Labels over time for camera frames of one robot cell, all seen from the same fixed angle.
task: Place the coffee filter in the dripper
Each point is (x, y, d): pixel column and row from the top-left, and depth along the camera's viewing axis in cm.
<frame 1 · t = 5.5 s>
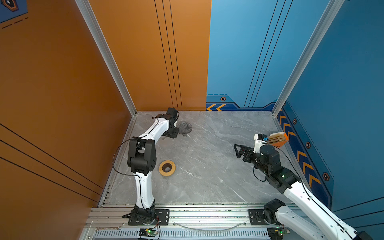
left hand: (171, 133, 98), fingers open
right hand: (239, 147, 77), fingers open
wooden ring dripper stand: (167, 168, 92), on the table

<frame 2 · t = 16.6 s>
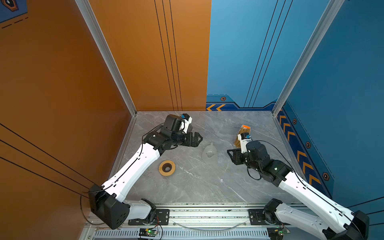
left hand: (195, 136, 74), fingers open
right hand: (229, 151, 76), fingers open
the named things where they were.

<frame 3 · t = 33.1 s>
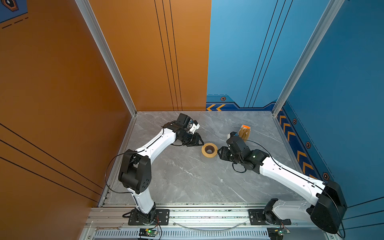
left hand: (202, 142, 85), fingers open
right hand: (218, 152, 80), fingers open
wooden ring dripper stand: (209, 150, 91), point 8 cm above the table

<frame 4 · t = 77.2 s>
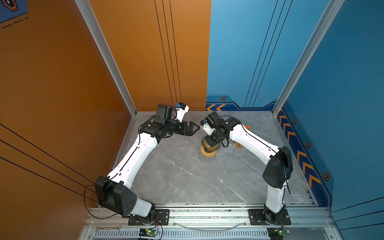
left hand: (193, 125, 75), fingers open
right hand: (208, 141, 86), fingers closed
the named things where they were.

